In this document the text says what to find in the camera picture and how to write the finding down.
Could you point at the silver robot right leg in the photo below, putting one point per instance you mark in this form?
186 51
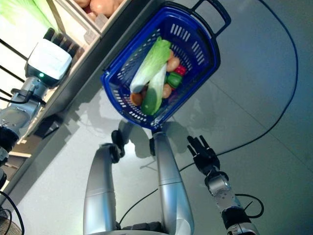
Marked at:
171 191

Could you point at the red bell pepper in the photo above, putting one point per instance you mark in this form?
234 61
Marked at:
181 70

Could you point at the black robot right foot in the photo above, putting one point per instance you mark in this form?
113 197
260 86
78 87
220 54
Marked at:
151 147

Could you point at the wooden potato crate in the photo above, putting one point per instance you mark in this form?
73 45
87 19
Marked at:
110 18

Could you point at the black robot foot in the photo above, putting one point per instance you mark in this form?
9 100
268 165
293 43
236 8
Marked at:
151 147
117 139

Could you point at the brown potato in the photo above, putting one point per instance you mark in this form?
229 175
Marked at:
172 63
82 2
99 6
167 91

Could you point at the wooden display rack frame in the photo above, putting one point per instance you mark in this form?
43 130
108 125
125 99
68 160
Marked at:
110 49

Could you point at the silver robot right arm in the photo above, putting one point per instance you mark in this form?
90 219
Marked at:
220 188

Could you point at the green white napa cabbage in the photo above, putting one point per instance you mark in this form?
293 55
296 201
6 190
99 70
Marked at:
149 66
154 95
24 12

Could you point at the silver robot leg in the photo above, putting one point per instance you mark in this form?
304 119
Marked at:
97 195
171 191

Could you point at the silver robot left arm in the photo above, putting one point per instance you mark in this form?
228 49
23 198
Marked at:
17 115

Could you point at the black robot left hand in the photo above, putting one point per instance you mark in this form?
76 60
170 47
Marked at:
49 58

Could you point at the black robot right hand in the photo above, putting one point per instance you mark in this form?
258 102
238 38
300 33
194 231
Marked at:
205 159

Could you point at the orange round vegetable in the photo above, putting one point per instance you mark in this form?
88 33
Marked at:
136 98

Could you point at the blue plastic shopping basket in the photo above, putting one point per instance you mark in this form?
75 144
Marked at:
209 58

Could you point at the wide slatted wooden crate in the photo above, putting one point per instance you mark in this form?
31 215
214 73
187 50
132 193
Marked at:
66 17

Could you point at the black robot left foot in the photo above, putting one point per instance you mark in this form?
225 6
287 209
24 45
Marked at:
117 139

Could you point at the silver robot left leg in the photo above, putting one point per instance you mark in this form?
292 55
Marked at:
97 195

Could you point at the green bell pepper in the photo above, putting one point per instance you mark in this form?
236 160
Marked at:
174 79

